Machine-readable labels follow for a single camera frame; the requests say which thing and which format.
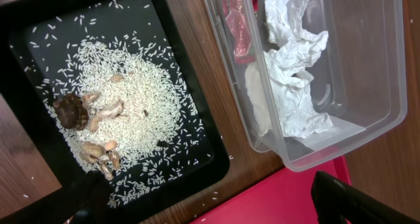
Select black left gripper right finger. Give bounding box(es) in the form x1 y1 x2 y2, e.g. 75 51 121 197
311 171 419 224

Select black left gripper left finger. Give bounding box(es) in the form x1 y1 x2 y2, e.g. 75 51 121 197
1 171 111 223

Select food scraps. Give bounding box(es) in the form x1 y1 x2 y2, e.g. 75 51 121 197
9 0 213 209

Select white napkin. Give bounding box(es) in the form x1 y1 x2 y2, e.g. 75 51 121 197
264 0 334 139

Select red snack wrapper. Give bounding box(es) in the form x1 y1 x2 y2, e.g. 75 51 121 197
221 0 255 64

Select red serving tray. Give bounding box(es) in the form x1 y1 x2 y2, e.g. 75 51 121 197
192 156 351 224

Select black plastic tray bin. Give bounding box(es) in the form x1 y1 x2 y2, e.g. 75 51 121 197
1 0 230 223

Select clear plastic bin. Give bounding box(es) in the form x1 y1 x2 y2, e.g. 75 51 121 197
204 0 407 171

